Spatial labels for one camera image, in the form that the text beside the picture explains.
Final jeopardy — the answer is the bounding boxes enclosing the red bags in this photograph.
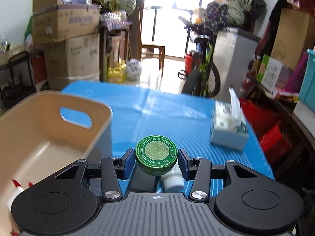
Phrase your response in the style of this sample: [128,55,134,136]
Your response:
[239,98,291,163]

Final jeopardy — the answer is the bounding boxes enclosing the beige bin with clutter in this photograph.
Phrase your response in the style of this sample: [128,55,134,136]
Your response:
[0,45,28,66]

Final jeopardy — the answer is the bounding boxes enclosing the wooden chair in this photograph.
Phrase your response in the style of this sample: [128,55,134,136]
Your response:
[138,6,166,71]

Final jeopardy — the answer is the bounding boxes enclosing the red and white appliance box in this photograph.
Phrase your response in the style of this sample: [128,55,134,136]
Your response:
[31,56,50,92]

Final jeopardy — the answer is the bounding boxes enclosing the cluttered wooden table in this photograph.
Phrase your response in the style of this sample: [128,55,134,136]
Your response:
[98,12,134,82]

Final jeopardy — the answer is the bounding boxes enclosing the green and black bicycle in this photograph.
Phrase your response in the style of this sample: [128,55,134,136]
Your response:
[178,16,222,98]

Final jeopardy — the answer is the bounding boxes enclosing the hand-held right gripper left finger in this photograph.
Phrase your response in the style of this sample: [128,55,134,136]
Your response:
[55,149,135,201]

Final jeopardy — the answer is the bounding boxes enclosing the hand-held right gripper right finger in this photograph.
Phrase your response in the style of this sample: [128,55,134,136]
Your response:
[178,148,259,200]

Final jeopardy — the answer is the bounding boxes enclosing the plastic-wrapped cardboard box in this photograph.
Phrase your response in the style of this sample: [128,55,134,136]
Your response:
[47,72,101,92]

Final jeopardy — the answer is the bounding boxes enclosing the blue silicone mat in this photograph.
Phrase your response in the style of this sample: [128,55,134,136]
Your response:
[60,80,275,194]

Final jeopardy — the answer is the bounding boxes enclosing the white plastic tube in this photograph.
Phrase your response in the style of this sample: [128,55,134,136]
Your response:
[161,163,185,192]

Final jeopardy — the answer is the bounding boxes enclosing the pile of clothes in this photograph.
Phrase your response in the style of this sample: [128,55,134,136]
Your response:
[204,0,247,34]

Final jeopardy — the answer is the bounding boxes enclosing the green and white box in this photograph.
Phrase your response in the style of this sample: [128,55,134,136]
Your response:
[256,54,284,97]

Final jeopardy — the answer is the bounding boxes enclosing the printed cardboard box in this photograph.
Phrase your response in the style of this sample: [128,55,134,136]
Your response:
[44,33,101,79]

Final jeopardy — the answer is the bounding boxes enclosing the beige plastic bin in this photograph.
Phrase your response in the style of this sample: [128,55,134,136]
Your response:
[0,90,114,234]

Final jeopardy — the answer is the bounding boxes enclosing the white chest freezer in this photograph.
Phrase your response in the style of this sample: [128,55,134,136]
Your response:
[213,27,261,102]

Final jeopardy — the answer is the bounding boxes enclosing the black shelf rack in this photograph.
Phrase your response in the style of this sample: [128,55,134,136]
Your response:
[0,52,37,109]

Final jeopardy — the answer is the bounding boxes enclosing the dark wooden side table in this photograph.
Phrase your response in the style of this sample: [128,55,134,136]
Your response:
[246,74,315,203]

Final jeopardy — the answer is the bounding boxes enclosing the red-handled pliers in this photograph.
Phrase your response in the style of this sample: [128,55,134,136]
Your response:
[11,179,34,190]

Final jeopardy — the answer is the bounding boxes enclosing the white plastic bag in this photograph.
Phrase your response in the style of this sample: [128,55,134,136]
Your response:
[126,58,143,80]

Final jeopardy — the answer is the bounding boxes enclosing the open cardboard box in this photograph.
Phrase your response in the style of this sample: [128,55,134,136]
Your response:
[32,0,102,46]

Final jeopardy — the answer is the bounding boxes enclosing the green ointment tin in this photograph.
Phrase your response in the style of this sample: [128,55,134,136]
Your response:
[135,135,178,176]

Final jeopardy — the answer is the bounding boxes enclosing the patterned tissue pack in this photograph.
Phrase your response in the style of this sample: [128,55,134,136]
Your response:
[210,87,249,152]

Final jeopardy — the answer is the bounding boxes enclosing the teal plastic box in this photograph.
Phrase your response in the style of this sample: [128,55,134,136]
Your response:
[299,49,315,107]

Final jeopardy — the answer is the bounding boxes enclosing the yellow plastic jug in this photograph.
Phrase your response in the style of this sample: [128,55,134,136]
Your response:
[118,63,127,82]
[108,67,123,83]

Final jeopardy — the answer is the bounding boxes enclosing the plain cardboard box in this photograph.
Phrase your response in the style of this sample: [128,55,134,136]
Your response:
[271,7,315,65]

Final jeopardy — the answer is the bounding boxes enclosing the black rectangular object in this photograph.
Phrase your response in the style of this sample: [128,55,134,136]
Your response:
[129,167,158,192]

